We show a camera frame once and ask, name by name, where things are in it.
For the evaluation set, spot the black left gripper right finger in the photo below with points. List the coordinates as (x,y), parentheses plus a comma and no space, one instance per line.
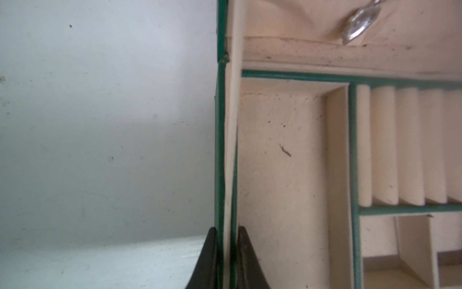
(249,271)

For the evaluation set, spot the green jewelry box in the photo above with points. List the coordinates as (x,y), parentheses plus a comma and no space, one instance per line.
(339,142)

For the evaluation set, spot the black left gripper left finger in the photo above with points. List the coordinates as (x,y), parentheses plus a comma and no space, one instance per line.
(204,275)

